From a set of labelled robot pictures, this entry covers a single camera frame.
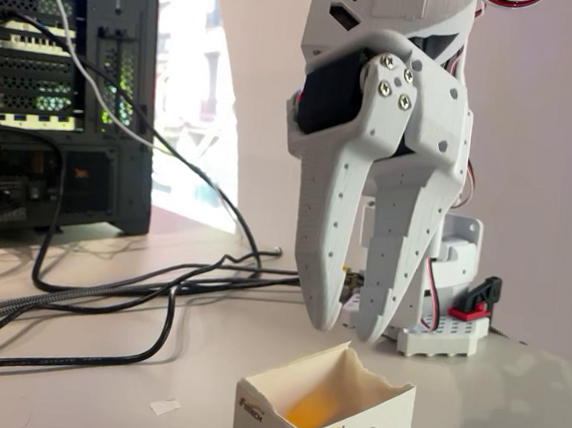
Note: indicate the yellow toy brick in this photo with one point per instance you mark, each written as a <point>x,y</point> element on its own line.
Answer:
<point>310,409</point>

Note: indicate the small white tape piece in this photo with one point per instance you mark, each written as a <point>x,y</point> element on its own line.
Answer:
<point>165,407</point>

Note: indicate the black and red table clamp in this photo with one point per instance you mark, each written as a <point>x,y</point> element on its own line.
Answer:
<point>479,293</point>

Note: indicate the black computer tower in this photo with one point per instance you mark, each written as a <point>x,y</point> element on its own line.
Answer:
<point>108,183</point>

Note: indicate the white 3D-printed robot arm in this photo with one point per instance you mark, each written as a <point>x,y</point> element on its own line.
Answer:
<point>409,4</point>

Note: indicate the white cardboard Feetech box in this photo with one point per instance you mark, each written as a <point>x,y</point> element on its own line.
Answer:
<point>389,411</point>

